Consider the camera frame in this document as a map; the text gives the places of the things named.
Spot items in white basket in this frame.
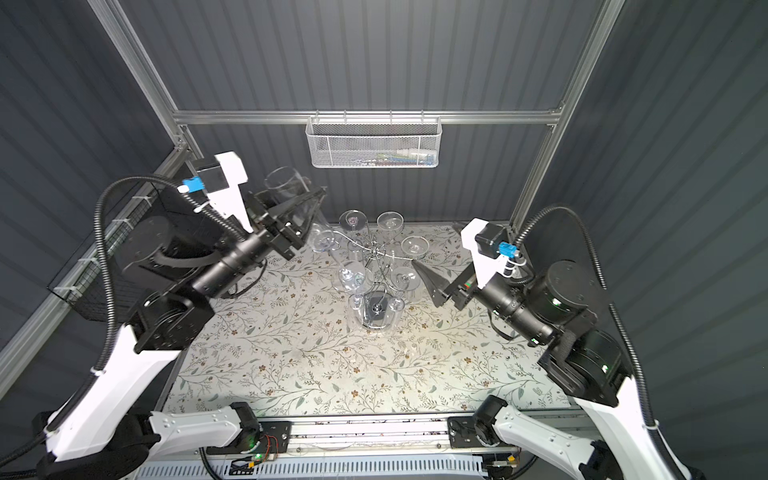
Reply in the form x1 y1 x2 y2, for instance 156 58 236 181
351 149 439 167

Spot white mesh wall basket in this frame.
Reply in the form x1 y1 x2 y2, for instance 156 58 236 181
305 118 443 169

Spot clear wine glass front sticker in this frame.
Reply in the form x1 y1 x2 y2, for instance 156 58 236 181
337 263 373 314

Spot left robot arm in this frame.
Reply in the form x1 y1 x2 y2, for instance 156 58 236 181
36 186 326 479

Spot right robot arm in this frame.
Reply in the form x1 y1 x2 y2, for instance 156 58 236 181
413 260 704 479

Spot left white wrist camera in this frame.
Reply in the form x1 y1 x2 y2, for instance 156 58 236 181
177 151 254 234

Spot black wire wall basket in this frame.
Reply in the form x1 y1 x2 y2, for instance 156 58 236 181
47 183 164 323

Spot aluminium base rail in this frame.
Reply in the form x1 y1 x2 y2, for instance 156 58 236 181
143 412 601 463

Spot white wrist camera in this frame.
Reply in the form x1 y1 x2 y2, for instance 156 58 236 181
177 151 254 234
460 218 518 289

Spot chrome wine glass rack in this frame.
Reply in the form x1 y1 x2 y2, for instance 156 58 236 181
335 241 425 333

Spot right black corrugated cable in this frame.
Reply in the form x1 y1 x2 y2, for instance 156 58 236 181
512 205 691 480

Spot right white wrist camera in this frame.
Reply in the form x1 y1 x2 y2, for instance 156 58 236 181
460 218 518 289

